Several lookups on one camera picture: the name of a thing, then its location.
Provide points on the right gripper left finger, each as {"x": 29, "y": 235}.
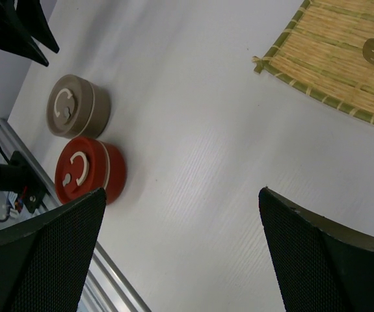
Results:
{"x": 44, "y": 260}

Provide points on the steel round container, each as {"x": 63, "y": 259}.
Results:
{"x": 117, "y": 173}
{"x": 100, "y": 113}

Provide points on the aluminium rail frame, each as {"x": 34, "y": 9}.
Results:
{"x": 112, "y": 286}

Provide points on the bamboo mat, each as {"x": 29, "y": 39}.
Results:
{"x": 319, "y": 53}

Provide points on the red round lid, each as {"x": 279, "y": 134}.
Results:
{"x": 83, "y": 165}

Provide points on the grey round lid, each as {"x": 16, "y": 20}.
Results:
{"x": 69, "y": 106}

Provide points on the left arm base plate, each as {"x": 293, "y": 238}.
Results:
{"x": 31, "y": 189}

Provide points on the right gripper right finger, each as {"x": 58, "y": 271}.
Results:
{"x": 320, "y": 265}

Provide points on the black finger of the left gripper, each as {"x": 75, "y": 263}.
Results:
{"x": 32, "y": 17}

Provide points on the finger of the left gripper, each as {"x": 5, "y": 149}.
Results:
{"x": 15, "y": 38}

